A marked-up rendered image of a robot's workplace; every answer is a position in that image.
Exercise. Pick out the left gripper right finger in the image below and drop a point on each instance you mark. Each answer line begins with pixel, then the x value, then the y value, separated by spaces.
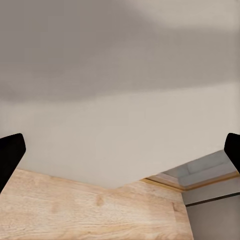
pixel 232 149

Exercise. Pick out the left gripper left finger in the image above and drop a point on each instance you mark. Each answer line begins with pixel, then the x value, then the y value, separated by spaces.
pixel 12 150

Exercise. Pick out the fixed window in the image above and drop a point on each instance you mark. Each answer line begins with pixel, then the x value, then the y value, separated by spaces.
pixel 207 170

